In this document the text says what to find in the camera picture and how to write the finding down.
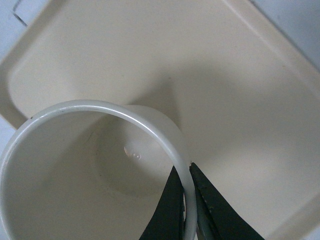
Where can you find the cream mug with black handle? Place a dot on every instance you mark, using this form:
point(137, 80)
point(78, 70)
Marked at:
point(93, 170)

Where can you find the beige rectangular plastic tray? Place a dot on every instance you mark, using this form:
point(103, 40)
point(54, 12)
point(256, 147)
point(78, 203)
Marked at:
point(248, 101)

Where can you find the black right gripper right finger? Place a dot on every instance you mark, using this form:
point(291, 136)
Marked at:
point(216, 218)

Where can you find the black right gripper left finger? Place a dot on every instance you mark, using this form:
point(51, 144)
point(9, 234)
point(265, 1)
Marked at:
point(167, 222)

